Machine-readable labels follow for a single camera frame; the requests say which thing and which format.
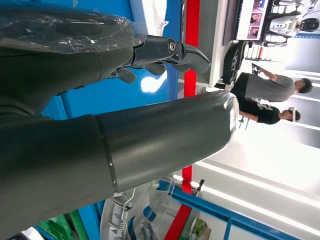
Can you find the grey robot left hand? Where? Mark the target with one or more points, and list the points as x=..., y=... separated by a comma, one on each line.
x=50, y=159

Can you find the blue metal shelf rack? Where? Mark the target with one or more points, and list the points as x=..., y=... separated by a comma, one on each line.
x=112, y=99

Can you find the white curved plastic part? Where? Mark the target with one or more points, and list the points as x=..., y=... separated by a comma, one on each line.
x=152, y=13

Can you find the green plastic crate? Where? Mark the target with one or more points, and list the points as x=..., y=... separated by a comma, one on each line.
x=57, y=228

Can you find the person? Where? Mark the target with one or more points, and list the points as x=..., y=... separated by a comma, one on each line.
x=269, y=87
x=263, y=114

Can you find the poster display board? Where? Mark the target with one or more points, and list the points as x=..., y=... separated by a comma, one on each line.
x=252, y=18

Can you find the white machine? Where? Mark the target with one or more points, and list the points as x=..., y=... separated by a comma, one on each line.
x=284, y=26

